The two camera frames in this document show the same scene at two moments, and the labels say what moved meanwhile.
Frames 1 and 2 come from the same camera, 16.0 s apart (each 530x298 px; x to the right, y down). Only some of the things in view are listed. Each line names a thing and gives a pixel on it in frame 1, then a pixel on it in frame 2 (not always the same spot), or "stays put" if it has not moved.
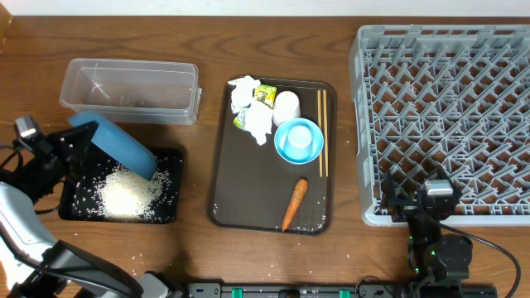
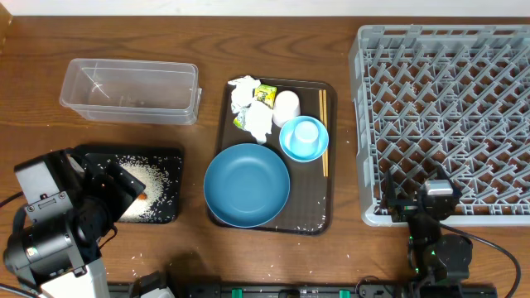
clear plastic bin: (132, 91) stays put
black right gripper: (406, 208) stays put
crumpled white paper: (242, 95) stays put
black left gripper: (57, 146) → (121, 199)
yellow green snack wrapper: (266, 93) stays put
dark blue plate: (120, 146) → (247, 185)
